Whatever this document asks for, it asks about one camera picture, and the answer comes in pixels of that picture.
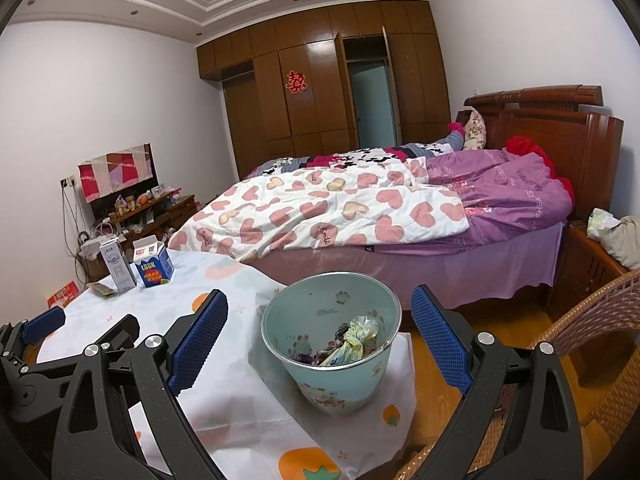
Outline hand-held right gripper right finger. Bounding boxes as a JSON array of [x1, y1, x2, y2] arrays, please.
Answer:
[[410, 285, 586, 480]]

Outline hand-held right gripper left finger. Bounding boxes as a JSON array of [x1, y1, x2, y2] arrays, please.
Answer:
[[51, 289, 230, 480]]

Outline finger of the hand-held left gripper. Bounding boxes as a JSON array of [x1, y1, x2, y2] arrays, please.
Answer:
[[0, 305, 67, 348], [20, 314, 141, 378]]

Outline yellow plastic bag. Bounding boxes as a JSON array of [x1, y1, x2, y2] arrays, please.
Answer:
[[320, 315, 383, 366]]

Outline light blue cartoon bin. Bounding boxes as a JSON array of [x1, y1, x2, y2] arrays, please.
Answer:
[[261, 272, 401, 417]]

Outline red snack packet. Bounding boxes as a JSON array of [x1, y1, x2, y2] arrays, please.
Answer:
[[46, 281, 83, 309]]

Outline grey white milk carton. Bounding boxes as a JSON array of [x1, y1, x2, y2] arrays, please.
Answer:
[[99, 240, 137, 293]]

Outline blue white drink carton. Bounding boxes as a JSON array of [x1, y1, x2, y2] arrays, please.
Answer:
[[131, 240, 175, 288]]

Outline wooden nightstand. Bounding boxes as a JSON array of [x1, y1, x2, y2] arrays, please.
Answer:
[[545, 220, 633, 386]]

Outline black television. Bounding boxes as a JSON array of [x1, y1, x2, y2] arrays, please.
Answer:
[[77, 143, 161, 221]]

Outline wicker chair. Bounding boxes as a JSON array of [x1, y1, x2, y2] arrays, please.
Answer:
[[395, 270, 640, 480]]

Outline patchwork cloth cover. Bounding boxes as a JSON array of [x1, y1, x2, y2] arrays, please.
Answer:
[[77, 144, 153, 203]]

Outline purple quilt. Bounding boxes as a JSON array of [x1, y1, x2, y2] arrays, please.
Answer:
[[370, 135, 576, 256]]

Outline heart print quilt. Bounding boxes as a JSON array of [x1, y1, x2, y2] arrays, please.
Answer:
[[167, 167, 471, 263]]

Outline white crumpled bag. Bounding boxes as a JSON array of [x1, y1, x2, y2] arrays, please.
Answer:
[[586, 207, 621, 241]]

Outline grey striped garment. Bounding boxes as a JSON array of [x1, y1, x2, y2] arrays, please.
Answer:
[[430, 121, 467, 156]]

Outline beige cloth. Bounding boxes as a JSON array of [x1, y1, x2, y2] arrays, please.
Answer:
[[600, 215, 640, 268]]

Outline floral pillow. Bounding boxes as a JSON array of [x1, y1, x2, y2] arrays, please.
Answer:
[[462, 108, 488, 151]]

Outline wooden bed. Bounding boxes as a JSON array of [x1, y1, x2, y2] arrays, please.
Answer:
[[240, 85, 626, 321]]

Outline frosted glass door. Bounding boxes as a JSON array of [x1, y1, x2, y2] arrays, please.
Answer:
[[349, 62, 401, 147]]

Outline brown wooden wardrobe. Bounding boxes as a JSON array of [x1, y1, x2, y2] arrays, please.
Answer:
[[196, 0, 453, 181]]

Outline hanging cables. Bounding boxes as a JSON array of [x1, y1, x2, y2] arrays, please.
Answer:
[[60, 187, 93, 261]]

